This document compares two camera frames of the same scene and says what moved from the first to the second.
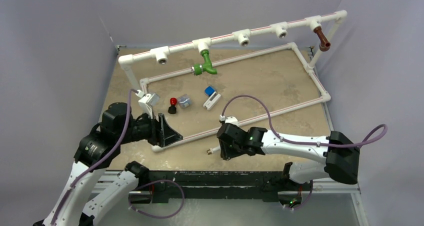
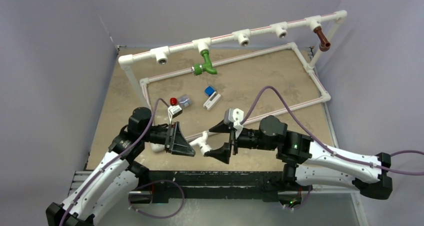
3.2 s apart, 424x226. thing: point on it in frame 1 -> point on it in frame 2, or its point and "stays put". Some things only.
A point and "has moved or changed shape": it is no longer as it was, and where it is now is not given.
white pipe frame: x=280 y=29 stays put
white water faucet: x=214 y=150 has moved or changed shape
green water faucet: x=207 y=66 stays put
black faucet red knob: x=172 y=109 stays put
